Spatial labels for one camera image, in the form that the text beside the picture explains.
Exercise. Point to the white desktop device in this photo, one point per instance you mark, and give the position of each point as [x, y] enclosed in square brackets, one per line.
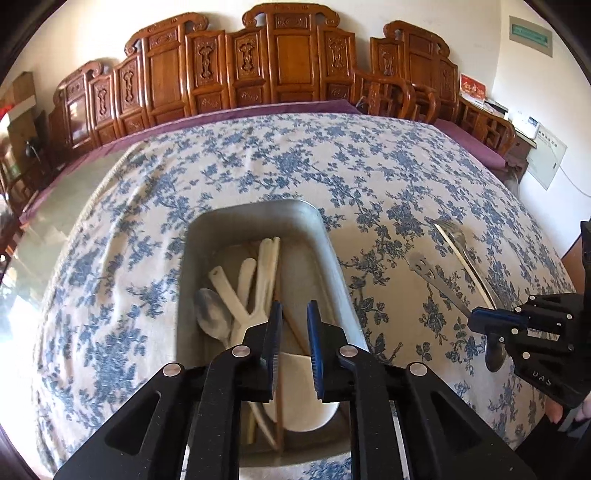
[496, 107]

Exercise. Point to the black desk lamp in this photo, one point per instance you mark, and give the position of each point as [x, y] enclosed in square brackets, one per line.
[33, 148]

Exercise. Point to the carved wooden bench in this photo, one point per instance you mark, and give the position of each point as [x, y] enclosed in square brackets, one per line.
[418, 60]
[164, 78]
[83, 106]
[291, 55]

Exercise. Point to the slotted metal utensil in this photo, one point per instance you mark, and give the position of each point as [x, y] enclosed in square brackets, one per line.
[429, 277]

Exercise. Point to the white wall panel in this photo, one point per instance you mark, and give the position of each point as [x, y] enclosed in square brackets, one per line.
[547, 161]

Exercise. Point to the purple seat cushion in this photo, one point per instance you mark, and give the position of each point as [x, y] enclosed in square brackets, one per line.
[471, 141]

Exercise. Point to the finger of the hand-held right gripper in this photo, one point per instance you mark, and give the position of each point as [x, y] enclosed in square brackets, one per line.
[494, 321]
[551, 308]

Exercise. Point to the wooden armchair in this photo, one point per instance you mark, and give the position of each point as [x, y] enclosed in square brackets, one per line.
[489, 127]
[397, 99]

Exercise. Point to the white blue box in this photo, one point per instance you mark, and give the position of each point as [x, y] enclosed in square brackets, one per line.
[526, 123]

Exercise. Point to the blue floral tablecloth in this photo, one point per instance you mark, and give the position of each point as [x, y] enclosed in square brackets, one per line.
[138, 258]

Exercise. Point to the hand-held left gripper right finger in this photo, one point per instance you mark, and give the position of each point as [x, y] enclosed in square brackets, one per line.
[314, 350]

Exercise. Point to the red box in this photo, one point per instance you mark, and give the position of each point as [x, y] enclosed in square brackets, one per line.
[473, 88]

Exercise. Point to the white plastic utensil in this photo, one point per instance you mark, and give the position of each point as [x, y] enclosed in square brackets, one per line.
[228, 293]
[268, 277]
[244, 286]

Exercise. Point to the person's right hand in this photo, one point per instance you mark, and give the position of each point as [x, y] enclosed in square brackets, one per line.
[577, 415]

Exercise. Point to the rectangular metal tray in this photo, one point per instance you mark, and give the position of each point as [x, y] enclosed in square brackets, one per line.
[300, 258]

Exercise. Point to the large metal spoon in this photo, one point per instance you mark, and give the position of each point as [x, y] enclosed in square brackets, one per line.
[212, 316]

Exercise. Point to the green wall sign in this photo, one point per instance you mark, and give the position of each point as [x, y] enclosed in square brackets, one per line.
[531, 36]

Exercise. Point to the white plastic spoon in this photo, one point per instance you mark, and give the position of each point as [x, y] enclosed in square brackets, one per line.
[302, 392]

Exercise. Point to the cardboard box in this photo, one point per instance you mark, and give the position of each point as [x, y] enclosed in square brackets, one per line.
[25, 131]
[24, 87]

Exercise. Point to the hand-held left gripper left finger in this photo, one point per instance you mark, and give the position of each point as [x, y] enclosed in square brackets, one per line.
[276, 350]

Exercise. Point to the metal fork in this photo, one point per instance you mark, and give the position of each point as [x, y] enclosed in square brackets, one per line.
[466, 263]

